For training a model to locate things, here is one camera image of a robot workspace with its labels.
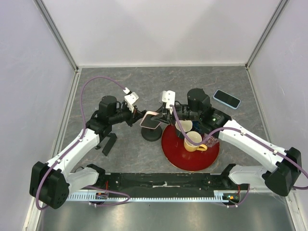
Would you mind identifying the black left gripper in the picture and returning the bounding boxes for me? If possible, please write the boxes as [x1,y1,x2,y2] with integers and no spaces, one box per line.
[109,103,144,127]

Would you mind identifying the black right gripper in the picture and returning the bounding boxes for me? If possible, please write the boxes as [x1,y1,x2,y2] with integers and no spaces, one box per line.
[151,104,201,126]

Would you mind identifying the pink cased phone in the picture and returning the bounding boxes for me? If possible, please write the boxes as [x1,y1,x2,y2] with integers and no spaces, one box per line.
[140,111,161,129]

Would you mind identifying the black phone stand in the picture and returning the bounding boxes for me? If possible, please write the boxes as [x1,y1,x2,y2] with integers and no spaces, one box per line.
[141,126,163,142]

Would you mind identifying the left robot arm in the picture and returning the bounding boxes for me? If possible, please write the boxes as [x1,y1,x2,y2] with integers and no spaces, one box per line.
[29,92,145,210]

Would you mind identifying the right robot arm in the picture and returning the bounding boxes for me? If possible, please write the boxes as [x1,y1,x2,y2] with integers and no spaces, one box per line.
[150,88,308,196]

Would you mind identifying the blue cased phone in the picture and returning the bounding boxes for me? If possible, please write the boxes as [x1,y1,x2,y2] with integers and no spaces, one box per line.
[213,90,241,110]

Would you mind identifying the green mug white inside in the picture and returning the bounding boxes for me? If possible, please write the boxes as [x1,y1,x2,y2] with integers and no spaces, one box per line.
[175,120,193,139]

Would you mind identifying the red round tray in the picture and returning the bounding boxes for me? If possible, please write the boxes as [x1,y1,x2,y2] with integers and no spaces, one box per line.
[161,125,220,171]

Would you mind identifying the dark blue cup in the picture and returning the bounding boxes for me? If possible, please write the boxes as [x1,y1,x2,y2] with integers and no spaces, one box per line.
[192,121,201,132]

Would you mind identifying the yellow mug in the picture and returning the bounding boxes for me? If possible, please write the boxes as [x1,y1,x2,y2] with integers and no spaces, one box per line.
[184,131,208,152]

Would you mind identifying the black rectangular block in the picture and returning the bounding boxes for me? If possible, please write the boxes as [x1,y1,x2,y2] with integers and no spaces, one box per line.
[102,133,117,156]

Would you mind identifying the clear glass cup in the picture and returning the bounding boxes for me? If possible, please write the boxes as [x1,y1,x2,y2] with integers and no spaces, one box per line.
[204,136,219,148]

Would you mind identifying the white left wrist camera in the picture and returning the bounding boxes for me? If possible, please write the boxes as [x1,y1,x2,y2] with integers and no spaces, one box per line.
[123,88,139,113]

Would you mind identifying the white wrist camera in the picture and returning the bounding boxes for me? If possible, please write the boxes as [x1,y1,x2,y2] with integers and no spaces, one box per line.
[123,88,139,113]
[161,90,175,110]

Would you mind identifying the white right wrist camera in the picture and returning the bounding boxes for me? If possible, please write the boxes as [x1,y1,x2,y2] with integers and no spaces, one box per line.
[161,90,175,110]

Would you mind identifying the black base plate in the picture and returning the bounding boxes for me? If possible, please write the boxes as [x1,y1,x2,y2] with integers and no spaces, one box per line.
[78,172,251,196]

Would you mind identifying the slotted cable duct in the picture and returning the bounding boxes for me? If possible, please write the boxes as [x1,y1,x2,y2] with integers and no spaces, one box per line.
[65,188,239,202]

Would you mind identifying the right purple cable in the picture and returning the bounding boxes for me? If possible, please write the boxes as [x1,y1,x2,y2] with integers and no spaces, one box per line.
[170,104,308,209]

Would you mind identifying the aluminium frame rail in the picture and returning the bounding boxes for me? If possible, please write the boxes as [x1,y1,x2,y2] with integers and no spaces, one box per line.
[33,0,79,72]

